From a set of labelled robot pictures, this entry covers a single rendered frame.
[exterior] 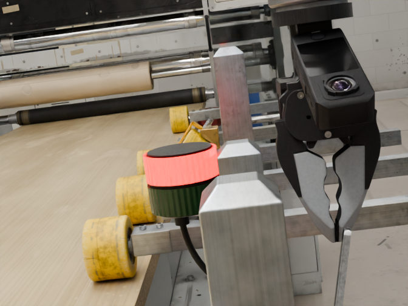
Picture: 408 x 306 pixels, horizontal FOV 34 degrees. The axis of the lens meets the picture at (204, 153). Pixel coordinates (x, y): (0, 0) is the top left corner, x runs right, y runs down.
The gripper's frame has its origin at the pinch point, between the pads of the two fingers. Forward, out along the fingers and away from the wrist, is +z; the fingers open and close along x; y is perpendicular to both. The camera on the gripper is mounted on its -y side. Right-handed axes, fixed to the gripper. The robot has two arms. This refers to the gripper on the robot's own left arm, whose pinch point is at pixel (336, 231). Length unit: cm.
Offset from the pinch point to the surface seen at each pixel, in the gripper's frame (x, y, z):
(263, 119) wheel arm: -1, 197, 16
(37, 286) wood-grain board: 36.4, 23.3, 10.5
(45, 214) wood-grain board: 46, 63, 10
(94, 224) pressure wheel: 27.3, 22.3, 2.7
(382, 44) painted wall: -191, 843, 27
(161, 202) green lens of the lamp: 14.4, -7.8, -6.5
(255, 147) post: 6.5, -6.6, -9.7
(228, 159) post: 8.7, -7.1, -9.1
